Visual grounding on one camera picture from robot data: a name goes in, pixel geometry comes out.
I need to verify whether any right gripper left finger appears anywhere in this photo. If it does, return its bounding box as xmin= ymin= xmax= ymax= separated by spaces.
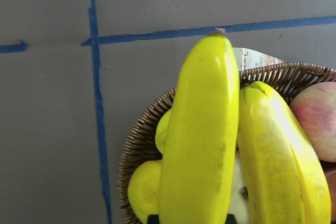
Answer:
xmin=146 ymin=215 xmax=160 ymax=224

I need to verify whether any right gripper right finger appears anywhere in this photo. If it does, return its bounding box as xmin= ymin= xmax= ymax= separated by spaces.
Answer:
xmin=226 ymin=214 xmax=238 ymax=224

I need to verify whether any yellow banana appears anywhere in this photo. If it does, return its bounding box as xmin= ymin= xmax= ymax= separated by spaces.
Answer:
xmin=159 ymin=31 xmax=240 ymax=223
xmin=238 ymin=81 xmax=331 ymax=223

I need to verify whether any brown wicker basket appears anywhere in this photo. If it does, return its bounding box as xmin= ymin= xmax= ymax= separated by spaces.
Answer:
xmin=118 ymin=62 xmax=335 ymax=223

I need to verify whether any paper basket tag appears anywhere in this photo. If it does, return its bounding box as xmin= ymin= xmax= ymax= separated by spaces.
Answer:
xmin=233 ymin=47 xmax=284 ymax=71

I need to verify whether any yellow curved fruit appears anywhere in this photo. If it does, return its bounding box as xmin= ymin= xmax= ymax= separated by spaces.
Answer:
xmin=127 ymin=160 xmax=162 ymax=223

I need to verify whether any yellow pear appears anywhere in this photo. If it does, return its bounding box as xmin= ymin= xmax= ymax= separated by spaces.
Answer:
xmin=155 ymin=109 xmax=171 ymax=154

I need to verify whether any red pink apple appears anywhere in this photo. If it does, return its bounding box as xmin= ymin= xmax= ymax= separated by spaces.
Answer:
xmin=290 ymin=82 xmax=335 ymax=162

